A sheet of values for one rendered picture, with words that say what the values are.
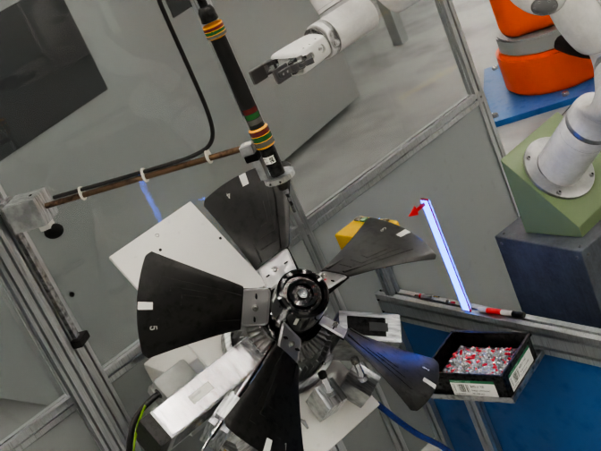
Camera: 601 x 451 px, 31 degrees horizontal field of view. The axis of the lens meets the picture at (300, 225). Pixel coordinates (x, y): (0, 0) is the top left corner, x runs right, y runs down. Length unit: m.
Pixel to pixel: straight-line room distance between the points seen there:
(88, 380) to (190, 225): 0.47
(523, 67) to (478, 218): 2.56
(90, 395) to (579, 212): 1.31
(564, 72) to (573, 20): 3.84
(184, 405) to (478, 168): 1.74
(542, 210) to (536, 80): 3.49
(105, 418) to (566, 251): 1.23
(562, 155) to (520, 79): 3.60
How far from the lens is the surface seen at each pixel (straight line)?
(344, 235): 2.93
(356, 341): 2.39
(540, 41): 6.22
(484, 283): 3.87
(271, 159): 2.34
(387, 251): 2.53
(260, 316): 2.42
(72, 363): 2.81
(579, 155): 2.74
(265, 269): 2.48
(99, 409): 2.86
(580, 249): 2.76
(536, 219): 2.86
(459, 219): 3.75
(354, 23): 2.45
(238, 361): 2.46
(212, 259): 2.69
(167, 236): 2.70
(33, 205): 2.59
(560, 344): 2.63
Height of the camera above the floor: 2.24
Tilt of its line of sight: 22 degrees down
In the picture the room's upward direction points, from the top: 24 degrees counter-clockwise
